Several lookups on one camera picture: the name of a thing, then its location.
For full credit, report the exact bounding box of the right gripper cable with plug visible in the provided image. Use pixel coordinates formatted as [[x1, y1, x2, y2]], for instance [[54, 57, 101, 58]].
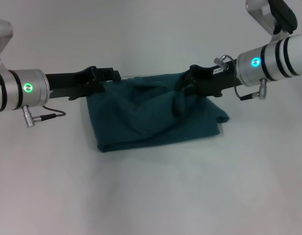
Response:
[[214, 55, 269, 101]]

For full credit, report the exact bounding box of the left gripper cable with plug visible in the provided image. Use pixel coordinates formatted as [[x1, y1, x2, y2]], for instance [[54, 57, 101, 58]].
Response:
[[22, 105, 66, 128]]

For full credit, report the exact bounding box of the gripper cable with plug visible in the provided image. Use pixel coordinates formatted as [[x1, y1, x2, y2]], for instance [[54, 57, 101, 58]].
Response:
[[214, 55, 269, 101], [22, 105, 66, 128]]

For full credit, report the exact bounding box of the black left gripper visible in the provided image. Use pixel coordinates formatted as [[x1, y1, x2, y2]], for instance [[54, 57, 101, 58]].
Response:
[[44, 65, 122, 101]]

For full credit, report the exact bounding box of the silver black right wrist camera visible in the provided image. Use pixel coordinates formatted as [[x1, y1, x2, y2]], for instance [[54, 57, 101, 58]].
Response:
[[245, 0, 299, 42]]

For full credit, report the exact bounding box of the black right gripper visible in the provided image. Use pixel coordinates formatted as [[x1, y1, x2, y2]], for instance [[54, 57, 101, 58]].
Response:
[[174, 61, 242, 98]]

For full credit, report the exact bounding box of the teal t-shirt with FREE print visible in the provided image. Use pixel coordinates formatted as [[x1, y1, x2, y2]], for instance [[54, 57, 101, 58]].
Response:
[[86, 72, 230, 153]]

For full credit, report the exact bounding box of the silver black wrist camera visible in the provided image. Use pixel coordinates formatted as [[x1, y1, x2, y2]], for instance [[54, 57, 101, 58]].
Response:
[[0, 17, 14, 68], [245, 0, 299, 42]]

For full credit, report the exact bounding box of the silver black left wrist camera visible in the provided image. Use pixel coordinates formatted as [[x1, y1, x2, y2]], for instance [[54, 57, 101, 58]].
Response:
[[0, 17, 14, 68]]

